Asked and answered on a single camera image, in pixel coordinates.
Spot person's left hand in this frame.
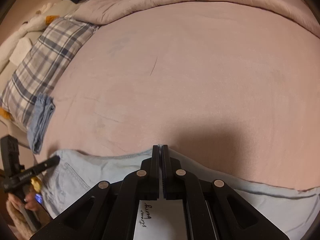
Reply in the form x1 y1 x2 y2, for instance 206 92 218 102
24 192 42 212

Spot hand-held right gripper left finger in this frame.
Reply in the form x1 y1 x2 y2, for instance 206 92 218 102
29 144 160 240

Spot pink bed sheet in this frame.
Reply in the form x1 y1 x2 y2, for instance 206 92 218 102
32 0 320 192

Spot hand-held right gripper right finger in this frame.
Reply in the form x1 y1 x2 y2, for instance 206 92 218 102
161 144 288 240

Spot folded blue cloth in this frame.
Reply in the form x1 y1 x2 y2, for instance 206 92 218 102
26 93 56 155

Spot plaid pillow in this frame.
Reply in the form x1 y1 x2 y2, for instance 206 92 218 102
0 15 100 133

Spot light blue denim pants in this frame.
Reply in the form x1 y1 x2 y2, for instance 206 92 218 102
40 149 320 240

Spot white plush toy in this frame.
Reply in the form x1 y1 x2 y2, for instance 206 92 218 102
0 2 62 67

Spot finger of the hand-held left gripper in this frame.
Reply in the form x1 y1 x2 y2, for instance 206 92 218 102
21 156 61 178

